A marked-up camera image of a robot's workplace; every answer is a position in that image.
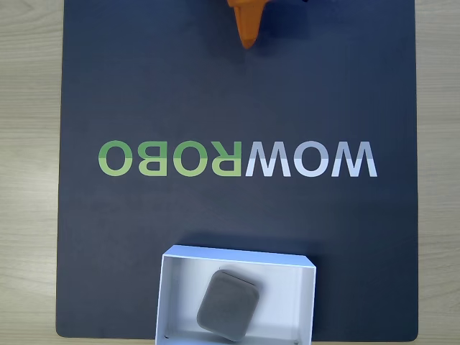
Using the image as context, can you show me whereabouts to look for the grey rounded square case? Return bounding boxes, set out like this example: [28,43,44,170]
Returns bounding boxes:
[195,268,261,343]

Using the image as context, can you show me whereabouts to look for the dark mat with WOWROBO print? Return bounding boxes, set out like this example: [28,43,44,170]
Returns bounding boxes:
[55,0,420,340]

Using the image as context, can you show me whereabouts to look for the white open cardboard box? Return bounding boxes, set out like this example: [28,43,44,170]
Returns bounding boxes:
[155,244,318,345]

